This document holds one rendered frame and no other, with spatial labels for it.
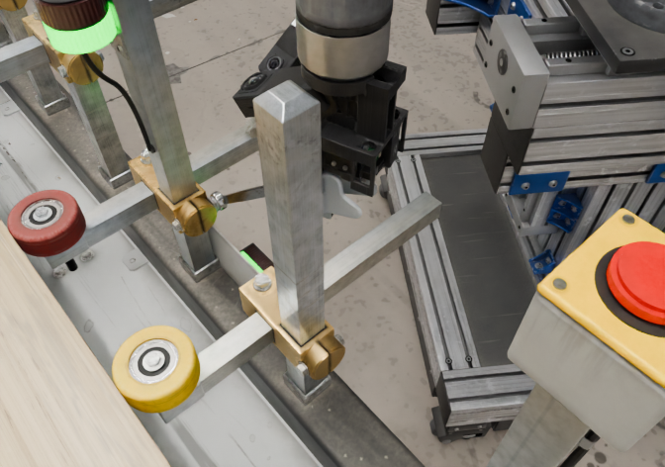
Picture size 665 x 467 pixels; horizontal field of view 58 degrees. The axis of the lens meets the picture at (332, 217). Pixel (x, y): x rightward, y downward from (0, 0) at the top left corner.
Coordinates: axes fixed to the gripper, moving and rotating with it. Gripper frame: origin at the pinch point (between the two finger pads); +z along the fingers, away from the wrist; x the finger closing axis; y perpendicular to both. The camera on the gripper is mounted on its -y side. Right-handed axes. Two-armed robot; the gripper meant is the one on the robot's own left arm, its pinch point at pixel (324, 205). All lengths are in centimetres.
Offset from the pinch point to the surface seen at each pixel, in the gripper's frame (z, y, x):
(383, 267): 95, -14, 59
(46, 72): 16, -66, 16
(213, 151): 8.3, -22.0, 7.6
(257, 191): 3.9, -9.9, 1.1
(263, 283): 8.5, -4.0, -7.4
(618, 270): -28.8, 25.3, -18.9
